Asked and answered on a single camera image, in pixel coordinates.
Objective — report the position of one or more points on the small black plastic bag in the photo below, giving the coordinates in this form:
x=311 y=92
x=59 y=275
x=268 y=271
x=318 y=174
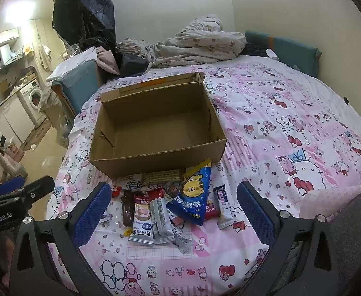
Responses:
x=132 y=63

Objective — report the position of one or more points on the brown floor rug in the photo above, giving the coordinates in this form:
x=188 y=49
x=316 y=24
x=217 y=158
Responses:
x=38 y=133

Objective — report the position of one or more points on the red white packet pink picture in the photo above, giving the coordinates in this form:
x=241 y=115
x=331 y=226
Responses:
x=142 y=220

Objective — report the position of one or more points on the blue cartoon snack bag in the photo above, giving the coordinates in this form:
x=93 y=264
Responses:
x=189 y=199

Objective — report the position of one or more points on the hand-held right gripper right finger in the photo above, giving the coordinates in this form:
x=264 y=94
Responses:
x=256 y=214

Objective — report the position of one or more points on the teal padded headboard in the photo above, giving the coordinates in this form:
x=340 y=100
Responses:
x=285 y=47

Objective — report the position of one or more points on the pink printed bedsheet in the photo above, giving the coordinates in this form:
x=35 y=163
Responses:
x=276 y=114

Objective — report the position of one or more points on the white paper sheet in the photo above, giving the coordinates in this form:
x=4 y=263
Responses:
x=72 y=63

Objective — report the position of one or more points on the small red snack packet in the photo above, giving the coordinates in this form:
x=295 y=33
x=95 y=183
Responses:
x=116 y=191

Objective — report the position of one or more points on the dark clothes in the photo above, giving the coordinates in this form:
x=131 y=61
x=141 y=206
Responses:
x=257 y=49

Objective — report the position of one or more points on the white washing machine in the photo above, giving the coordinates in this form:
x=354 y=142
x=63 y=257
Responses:
x=35 y=100

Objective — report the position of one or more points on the dark grey cloth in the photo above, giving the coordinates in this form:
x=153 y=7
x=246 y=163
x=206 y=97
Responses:
x=358 y=240

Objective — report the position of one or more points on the cardboard box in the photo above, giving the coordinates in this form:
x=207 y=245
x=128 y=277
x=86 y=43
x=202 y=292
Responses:
x=155 y=129

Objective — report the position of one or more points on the large black plastic bag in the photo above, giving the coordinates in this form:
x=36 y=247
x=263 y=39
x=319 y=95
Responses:
x=81 y=9

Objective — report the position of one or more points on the crumpled floral quilt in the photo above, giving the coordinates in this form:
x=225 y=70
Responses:
x=192 y=43

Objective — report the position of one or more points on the white kitchen wall cabinet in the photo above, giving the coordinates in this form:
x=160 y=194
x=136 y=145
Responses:
x=1 y=37

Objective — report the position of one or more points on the dark brown snack packet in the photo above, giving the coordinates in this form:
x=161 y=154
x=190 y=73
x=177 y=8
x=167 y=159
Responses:
x=127 y=209

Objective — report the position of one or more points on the white kitchen base cabinet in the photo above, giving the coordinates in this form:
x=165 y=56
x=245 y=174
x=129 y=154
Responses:
x=9 y=123

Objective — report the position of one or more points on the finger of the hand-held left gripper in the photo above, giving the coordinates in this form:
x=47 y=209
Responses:
x=40 y=185
x=9 y=184

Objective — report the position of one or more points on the clear packet brown snack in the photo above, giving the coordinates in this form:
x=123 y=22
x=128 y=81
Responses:
x=172 y=188

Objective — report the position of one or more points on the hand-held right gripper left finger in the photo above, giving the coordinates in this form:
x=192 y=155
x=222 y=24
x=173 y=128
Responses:
x=91 y=214

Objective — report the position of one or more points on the red white packet yellow picture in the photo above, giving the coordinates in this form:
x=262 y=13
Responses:
x=213 y=212

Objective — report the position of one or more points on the grey white snack packet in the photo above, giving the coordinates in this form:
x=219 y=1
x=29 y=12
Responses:
x=162 y=222

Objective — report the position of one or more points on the small grey snack packet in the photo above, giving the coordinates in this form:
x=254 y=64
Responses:
x=183 y=241

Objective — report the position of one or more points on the hanging towel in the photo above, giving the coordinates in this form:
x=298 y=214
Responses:
x=44 y=57

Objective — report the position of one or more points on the white packet black print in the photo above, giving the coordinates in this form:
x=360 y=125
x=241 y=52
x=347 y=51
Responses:
x=134 y=181

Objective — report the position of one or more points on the teal storage box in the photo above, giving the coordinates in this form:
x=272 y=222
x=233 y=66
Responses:
x=75 y=83

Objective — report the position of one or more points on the white packet navy end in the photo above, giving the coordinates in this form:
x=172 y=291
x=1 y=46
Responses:
x=225 y=208

